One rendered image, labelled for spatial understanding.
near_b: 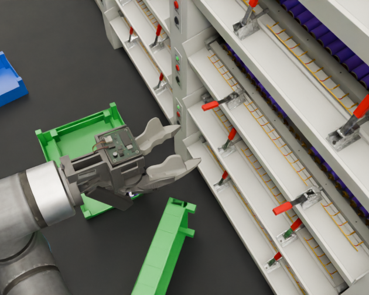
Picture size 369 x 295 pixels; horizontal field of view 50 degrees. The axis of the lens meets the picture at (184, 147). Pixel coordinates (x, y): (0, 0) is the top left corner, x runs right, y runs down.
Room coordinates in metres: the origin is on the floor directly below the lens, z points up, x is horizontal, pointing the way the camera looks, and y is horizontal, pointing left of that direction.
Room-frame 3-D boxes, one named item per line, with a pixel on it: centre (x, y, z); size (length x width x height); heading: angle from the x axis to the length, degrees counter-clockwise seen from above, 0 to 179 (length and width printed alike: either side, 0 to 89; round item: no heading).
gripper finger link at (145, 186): (0.32, 0.06, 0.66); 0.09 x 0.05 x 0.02; 100
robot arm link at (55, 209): (0.29, 0.20, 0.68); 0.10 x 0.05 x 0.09; 27
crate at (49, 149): (0.82, 0.35, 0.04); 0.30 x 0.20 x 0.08; 117
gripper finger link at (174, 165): (0.33, 0.02, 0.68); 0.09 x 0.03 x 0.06; 100
